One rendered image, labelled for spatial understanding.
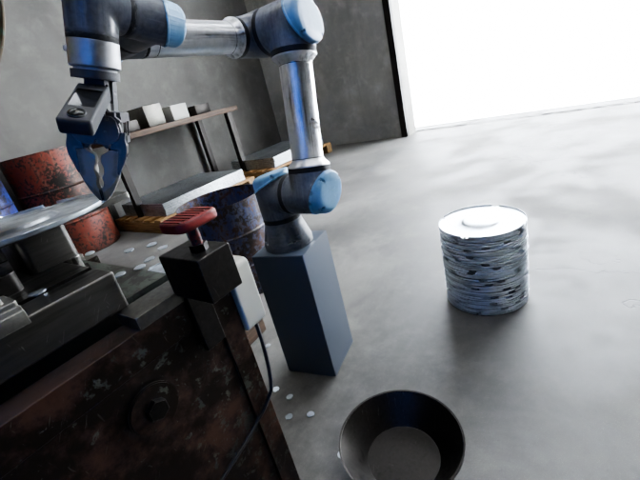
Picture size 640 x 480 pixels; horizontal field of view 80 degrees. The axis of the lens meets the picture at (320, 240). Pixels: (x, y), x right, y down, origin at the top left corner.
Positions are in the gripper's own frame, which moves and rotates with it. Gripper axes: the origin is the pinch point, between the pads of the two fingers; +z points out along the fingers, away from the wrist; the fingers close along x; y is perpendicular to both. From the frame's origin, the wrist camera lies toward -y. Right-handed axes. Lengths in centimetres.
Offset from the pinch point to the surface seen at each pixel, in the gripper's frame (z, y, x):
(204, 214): -2.2, -19.5, -18.1
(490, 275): 30, 30, -108
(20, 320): 9.4, -26.3, 2.2
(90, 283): 8.7, -17.8, -2.6
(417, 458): 61, -9, -67
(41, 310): 10.3, -22.3, 1.8
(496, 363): 49, 10, -101
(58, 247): 9.0, -2.5, 6.7
